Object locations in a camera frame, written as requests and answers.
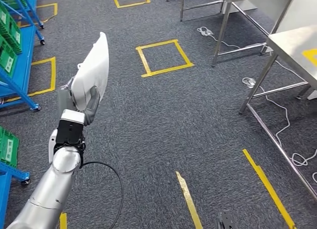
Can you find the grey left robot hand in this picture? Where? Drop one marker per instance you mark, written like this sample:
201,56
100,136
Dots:
93,102

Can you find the white curved plastic part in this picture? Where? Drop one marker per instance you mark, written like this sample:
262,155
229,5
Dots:
93,73

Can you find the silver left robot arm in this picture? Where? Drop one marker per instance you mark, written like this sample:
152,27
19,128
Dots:
49,194

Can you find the yellow workbench tape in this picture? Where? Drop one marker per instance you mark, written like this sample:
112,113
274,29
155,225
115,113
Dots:
312,55

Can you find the blue neighbouring rack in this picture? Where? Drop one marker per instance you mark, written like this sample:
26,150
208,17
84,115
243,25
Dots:
24,56

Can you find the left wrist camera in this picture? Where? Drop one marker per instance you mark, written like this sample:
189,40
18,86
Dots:
70,129

